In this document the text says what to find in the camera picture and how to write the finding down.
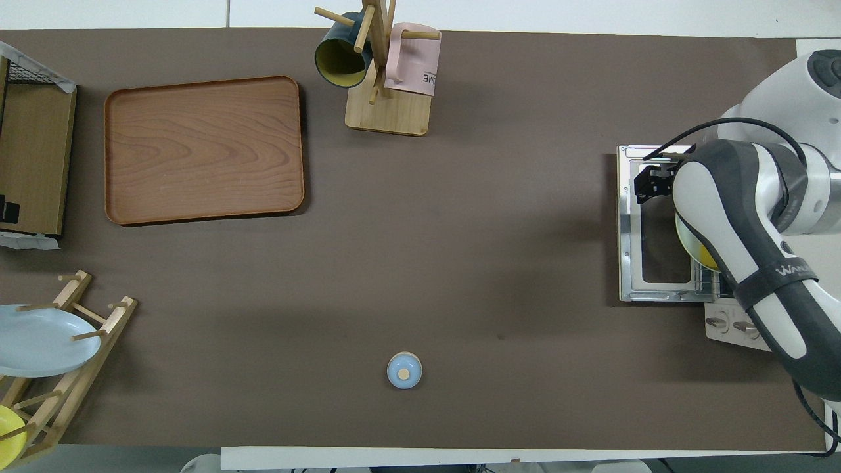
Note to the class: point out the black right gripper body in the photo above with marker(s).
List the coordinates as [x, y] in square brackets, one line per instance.
[662, 180]

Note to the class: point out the light green plate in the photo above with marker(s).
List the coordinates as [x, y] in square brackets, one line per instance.
[683, 240]

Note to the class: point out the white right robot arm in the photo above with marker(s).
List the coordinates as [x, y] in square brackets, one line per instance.
[723, 217]

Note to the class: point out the silver oven knob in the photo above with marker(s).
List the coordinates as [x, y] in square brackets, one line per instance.
[746, 326]
[717, 322]

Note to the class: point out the white toaster oven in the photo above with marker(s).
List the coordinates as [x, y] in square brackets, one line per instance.
[726, 336]

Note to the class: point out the brown table mat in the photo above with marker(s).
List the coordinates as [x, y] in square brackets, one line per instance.
[460, 249]

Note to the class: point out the pink mug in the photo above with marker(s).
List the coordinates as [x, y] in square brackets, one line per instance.
[414, 66]

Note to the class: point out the wooden mug tree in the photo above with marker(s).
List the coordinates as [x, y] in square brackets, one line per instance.
[389, 113]

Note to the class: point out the blue jar with wooden knob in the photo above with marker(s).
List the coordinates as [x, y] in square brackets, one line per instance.
[404, 371]

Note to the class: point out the dark green mug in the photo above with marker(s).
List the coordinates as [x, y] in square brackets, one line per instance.
[338, 58]

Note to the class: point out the wooden serving tray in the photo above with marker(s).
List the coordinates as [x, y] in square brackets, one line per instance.
[204, 151]

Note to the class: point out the white round object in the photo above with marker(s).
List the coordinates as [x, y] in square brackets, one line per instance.
[200, 464]

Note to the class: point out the wooden dish rack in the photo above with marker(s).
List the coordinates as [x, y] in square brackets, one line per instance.
[79, 381]

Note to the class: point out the wooden shelf cabinet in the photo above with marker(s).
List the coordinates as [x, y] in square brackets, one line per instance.
[33, 157]

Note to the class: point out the white tape piece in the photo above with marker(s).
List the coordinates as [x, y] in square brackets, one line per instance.
[29, 242]

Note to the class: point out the light blue plate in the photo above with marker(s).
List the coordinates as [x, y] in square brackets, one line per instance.
[39, 341]

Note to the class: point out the yellow plate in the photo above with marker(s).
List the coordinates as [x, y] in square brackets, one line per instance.
[10, 433]

